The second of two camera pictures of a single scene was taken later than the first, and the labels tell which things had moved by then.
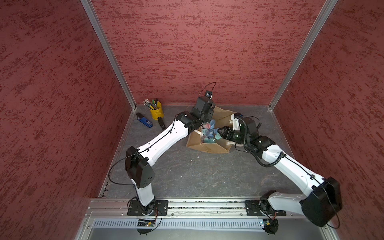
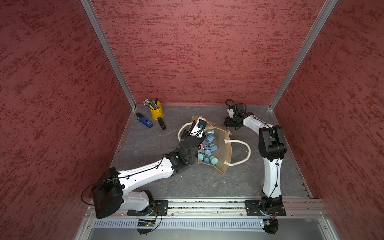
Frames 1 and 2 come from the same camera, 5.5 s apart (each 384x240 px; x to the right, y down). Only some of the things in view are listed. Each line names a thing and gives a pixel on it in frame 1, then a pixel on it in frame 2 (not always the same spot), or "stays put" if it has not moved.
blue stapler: (140, 117) stays put
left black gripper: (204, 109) to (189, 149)
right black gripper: (226, 132) to (227, 123)
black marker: (160, 122) stays put
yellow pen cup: (158, 112) stays put
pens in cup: (152, 105) stays put
